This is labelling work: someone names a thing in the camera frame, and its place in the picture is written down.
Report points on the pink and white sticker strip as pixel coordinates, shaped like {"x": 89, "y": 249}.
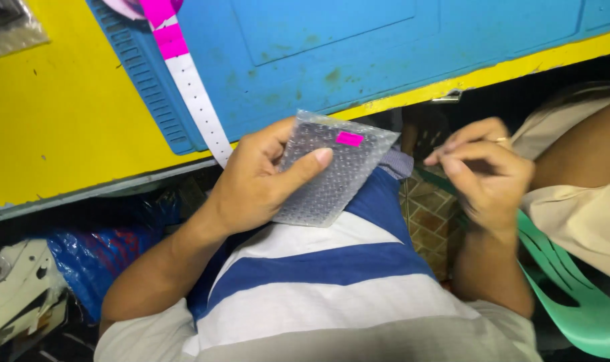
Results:
{"x": 189, "y": 75}

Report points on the green plastic chair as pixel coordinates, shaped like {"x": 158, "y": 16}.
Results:
{"x": 566, "y": 291}

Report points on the blue silicone work mat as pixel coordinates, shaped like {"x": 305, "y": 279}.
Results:
{"x": 335, "y": 55}

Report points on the person's right hand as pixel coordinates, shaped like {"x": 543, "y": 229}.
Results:
{"x": 486, "y": 176}

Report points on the blue plastic bag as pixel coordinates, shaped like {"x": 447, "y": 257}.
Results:
{"x": 104, "y": 251}

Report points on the person's left hand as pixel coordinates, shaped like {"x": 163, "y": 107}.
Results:
{"x": 244, "y": 186}

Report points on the bubble wrap pouch with pink sticker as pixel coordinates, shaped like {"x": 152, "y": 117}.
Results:
{"x": 335, "y": 171}

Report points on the metal drawer latch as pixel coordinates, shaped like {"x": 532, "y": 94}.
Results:
{"x": 447, "y": 97}

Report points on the clear plastic packet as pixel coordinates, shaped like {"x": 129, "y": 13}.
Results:
{"x": 8, "y": 25}

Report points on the white plastic appliance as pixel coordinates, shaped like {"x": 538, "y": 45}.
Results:
{"x": 18, "y": 291}

